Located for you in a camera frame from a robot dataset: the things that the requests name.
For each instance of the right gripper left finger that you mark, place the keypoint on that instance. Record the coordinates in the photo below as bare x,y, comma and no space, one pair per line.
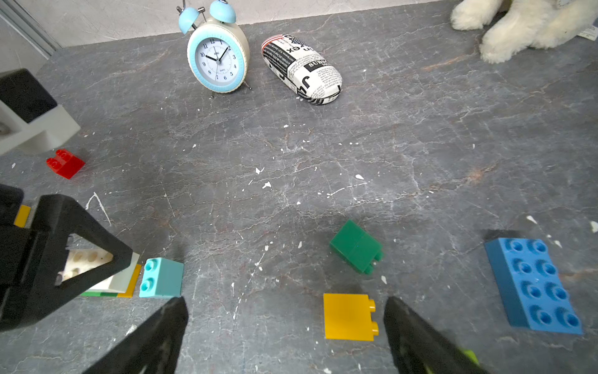
153,347

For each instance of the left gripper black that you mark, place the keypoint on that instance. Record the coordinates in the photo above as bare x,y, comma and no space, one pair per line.
32,257

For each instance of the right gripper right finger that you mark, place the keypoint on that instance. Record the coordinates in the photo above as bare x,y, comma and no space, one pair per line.
417,347

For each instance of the lime green lego brick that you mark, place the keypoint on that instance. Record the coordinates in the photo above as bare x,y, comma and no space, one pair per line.
471,356

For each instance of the cream long lego brick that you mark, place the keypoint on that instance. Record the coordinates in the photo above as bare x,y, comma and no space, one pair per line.
99,262

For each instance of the turquoise lego brick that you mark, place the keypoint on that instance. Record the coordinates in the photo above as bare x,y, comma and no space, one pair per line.
162,279

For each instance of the orange yellow lego brick right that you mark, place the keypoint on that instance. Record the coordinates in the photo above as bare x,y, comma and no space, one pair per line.
349,317

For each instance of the dark green lego brick right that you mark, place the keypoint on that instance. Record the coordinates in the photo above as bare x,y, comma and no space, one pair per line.
357,247

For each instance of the blue long lego brick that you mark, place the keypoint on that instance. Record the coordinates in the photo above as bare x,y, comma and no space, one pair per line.
529,285

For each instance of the red lego brick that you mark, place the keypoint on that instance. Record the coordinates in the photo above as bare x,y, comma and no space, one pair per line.
65,164

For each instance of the blue alarm clock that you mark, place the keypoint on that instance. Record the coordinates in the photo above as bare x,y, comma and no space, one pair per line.
218,51

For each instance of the white plush dog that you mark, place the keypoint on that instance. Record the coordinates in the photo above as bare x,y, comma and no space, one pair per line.
535,24

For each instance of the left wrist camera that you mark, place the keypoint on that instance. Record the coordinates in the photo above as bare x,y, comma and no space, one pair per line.
31,119

